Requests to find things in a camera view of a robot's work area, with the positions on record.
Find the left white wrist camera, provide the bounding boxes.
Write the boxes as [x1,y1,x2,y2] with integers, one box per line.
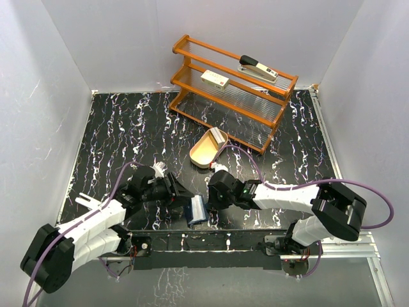
[151,161,166,178]

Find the white staples box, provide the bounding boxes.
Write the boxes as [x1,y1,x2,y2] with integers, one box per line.
[201,70,230,91]

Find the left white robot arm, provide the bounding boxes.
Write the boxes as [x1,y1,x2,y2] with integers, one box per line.
[20,162,195,294]

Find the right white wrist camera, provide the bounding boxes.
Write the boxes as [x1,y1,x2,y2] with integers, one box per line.
[210,162,228,173]

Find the blue card holder wallet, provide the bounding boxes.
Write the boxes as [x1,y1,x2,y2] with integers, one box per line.
[183,195,208,226]

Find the black and beige stapler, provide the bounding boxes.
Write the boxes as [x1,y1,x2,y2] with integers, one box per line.
[238,55,279,84]

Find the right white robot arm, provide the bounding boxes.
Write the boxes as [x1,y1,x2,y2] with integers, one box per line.
[208,170,367,254]

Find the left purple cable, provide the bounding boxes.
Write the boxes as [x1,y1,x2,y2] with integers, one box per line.
[22,161,148,307]

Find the aluminium frame rail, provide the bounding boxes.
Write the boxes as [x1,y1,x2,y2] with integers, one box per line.
[308,84,394,307]

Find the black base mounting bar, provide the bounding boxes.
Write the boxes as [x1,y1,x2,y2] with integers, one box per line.
[129,229,323,271]

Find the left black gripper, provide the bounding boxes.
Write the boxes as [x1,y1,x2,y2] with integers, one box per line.
[141,173,194,209]

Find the stack of credit cards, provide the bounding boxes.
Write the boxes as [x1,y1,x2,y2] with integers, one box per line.
[210,127,228,146]

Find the orange wooden three-tier rack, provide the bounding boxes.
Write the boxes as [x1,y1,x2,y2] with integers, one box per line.
[169,35,298,154]

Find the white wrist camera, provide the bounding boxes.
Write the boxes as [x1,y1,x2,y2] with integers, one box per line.
[210,162,228,173]
[151,161,166,178]

